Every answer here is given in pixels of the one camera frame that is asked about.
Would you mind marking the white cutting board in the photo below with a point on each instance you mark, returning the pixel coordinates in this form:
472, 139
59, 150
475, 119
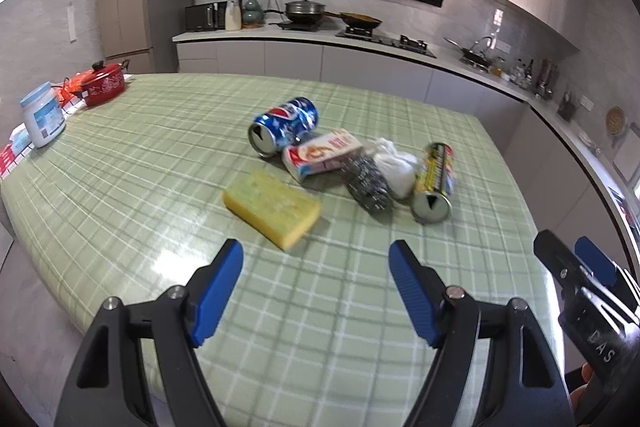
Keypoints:
629, 157

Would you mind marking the green ceramic vase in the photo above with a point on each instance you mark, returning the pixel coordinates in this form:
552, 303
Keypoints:
251, 14

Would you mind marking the metal utensil holder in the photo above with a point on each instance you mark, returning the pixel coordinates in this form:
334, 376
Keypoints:
546, 79

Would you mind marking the beige refrigerator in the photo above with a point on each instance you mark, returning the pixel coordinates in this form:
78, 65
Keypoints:
135, 7

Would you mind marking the red cooking pot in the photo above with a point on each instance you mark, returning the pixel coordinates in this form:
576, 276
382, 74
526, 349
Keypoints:
102, 87

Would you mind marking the wok with lid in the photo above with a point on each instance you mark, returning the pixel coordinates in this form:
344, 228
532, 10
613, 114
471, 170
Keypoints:
305, 11

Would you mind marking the white plastic bag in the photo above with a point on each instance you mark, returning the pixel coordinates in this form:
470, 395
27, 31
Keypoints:
400, 172

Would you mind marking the person's right hand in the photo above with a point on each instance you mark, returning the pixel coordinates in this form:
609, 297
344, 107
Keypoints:
580, 394

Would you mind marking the green checked tablecloth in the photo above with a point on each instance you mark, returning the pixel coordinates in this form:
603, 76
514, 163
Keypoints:
150, 157

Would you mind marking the yellow black can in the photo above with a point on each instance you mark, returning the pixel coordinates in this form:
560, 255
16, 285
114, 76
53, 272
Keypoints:
435, 172

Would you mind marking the blue tissue pack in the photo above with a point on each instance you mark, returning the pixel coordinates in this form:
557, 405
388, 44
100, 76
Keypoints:
21, 142

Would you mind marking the cluster of seasoning bottles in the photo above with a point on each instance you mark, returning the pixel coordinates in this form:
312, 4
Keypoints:
517, 74

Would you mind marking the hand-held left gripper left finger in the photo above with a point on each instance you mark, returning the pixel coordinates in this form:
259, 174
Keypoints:
217, 292

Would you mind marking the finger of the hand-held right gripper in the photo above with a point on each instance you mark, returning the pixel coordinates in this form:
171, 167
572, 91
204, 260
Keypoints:
555, 257
595, 259

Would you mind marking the white jug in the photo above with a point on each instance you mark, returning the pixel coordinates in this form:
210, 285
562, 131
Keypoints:
232, 18

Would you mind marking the white wall paper strip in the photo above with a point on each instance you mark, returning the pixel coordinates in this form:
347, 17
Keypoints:
72, 23

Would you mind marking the frying pan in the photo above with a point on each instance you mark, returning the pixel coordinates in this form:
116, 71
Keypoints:
360, 21

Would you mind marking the yellow sponge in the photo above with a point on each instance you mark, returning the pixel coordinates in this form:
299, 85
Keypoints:
272, 207

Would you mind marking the black gas stove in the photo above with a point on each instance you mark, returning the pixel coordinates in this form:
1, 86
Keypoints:
385, 41

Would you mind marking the round bamboo lid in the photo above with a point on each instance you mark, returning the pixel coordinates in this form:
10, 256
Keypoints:
615, 121

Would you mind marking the black microwave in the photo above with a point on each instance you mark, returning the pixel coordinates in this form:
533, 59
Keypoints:
202, 18

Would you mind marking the black induction cooker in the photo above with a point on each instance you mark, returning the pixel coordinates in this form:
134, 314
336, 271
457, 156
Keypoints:
297, 26

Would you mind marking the white jar blue label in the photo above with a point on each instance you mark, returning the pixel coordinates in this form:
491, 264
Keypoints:
44, 117

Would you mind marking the red white carton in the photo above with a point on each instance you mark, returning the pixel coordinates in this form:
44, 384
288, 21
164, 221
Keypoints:
320, 154

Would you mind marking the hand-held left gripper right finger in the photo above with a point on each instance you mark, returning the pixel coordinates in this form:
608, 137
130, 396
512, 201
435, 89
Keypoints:
415, 292

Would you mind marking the blue soda can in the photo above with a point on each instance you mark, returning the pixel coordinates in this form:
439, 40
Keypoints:
282, 124

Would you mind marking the steel wool scrubber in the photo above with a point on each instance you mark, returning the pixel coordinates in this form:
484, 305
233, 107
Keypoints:
367, 182

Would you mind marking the black chopstick holder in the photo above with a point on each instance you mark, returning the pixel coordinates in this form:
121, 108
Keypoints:
566, 109

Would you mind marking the red packets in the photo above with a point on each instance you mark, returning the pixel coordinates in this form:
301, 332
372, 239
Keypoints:
10, 162

